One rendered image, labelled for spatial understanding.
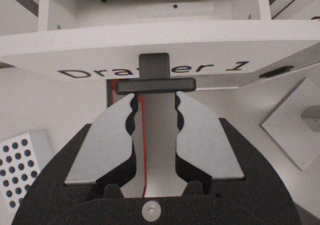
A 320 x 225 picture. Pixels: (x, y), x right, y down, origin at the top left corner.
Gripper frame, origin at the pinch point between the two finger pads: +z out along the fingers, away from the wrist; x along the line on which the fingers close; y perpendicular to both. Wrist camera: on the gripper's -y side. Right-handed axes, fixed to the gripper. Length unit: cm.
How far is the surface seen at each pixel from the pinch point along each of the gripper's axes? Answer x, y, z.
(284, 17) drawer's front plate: 17.0, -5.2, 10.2
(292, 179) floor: 92, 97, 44
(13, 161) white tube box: -25.7, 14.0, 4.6
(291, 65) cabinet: 46, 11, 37
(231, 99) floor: 50, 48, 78
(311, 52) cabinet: 41.4, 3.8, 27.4
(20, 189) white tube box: -25.6, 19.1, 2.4
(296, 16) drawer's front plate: 17.4, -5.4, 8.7
